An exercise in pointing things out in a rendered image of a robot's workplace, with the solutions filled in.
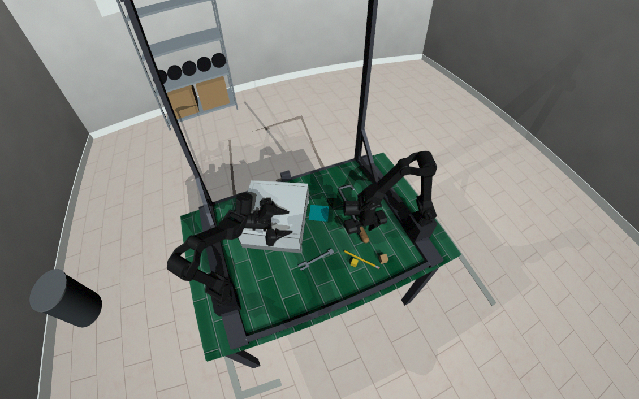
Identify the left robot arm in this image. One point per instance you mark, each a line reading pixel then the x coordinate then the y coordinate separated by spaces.
pixel 374 193

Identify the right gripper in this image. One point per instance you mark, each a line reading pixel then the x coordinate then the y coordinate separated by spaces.
pixel 271 234

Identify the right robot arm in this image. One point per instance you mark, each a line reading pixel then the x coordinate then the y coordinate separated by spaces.
pixel 229 229

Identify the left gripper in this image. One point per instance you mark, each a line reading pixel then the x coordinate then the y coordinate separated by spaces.
pixel 376 220

